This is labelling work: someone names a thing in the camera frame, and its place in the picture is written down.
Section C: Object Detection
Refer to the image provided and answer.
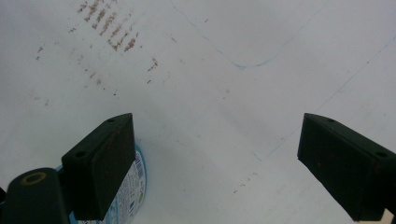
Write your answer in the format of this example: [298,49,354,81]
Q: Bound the white table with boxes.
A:
[0,0,396,224]

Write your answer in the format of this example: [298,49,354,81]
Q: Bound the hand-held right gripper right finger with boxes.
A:
[297,112,396,222]

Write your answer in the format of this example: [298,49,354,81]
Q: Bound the blue plastic bottle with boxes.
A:
[55,143,148,224]

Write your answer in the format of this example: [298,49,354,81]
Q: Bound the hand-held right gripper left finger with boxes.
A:
[61,112,136,222]

